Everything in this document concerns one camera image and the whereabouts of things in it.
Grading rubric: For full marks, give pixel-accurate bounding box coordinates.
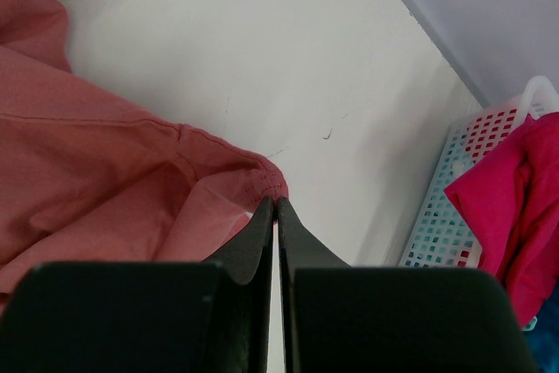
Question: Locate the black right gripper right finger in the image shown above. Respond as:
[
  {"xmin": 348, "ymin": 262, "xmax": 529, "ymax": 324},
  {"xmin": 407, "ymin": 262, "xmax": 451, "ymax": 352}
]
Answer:
[{"xmin": 277, "ymin": 197, "xmax": 537, "ymax": 372}]

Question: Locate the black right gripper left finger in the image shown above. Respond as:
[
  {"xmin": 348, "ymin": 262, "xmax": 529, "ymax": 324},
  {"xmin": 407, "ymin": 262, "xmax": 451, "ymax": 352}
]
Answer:
[{"xmin": 1, "ymin": 198, "xmax": 274, "ymax": 372}]

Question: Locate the salmon pink t shirt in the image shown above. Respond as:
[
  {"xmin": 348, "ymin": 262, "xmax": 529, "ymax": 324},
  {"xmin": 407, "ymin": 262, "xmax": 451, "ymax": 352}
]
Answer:
[{"xmin": 1, "ymin": 0, "xmax": 288, "ymax": 302}]

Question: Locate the white perforated plastic basket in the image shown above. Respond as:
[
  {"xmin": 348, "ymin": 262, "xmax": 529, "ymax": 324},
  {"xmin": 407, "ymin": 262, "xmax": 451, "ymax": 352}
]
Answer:
[{"xmin": 397, "ymin": 75, "xmax": 559, "ymax": 333}]

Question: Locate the blue garment in basket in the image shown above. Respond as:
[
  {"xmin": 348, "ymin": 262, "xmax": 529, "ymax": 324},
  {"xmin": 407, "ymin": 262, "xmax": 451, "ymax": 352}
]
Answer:
[{"xmin": 524, "ymin": 288, "xmax": 558, "ymax": 373}]

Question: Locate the magenta t shirt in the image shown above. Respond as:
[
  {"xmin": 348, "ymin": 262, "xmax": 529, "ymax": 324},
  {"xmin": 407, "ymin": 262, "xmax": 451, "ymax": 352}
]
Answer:
[{"xmin": 445, "ymin": 113, "xmax": 558, "ymax": 327}]

